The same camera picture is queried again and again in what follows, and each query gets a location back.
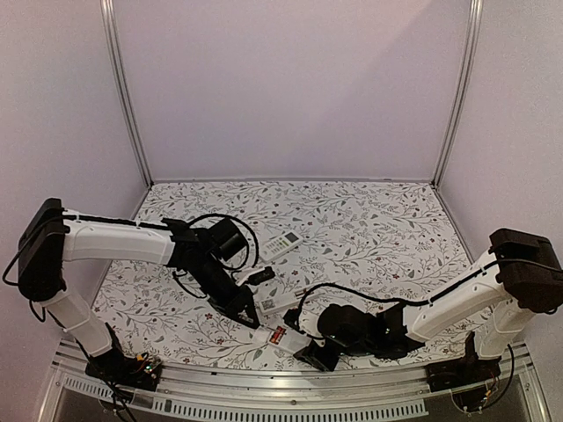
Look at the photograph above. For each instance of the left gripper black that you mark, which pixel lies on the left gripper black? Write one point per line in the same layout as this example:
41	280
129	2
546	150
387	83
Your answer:
250	307

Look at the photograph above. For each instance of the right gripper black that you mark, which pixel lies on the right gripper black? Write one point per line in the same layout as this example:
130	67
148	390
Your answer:
315	360

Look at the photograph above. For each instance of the long white remote control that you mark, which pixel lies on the long white remote control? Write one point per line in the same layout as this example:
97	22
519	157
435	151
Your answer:
279	303

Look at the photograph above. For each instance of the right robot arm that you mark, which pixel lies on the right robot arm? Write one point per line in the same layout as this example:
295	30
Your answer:
519	277

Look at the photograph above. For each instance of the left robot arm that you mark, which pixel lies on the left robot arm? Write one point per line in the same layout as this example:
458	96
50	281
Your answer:
56	235

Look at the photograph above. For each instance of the white remote with buttons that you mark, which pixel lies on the white remote with buttons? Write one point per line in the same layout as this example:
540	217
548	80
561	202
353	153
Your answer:
279	246

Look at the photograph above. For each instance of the floral table mat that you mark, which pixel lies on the floral table mat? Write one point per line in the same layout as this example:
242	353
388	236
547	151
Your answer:
361	242

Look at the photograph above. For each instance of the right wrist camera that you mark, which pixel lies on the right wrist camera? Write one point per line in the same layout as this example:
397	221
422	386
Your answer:
291	319

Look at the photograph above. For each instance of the aluminium front rail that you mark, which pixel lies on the aluminium front rail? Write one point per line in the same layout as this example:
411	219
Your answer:
249	382

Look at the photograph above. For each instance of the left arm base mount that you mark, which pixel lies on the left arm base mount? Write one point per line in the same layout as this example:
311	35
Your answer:
142	371

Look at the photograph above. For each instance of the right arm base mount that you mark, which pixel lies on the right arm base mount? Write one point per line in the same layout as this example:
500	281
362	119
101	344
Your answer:
475	378

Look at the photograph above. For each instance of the left aluminium frame post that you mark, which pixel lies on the left aluminium frame post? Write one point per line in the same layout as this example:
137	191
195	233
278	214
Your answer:
119	75

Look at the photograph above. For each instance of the aluminium frame post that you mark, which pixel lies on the aluminium frame post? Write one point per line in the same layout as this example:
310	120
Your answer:
119	75
471	42

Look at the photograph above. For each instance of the right aluminium frame post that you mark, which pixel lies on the right aluminium frame post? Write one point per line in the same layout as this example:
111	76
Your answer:
471	42

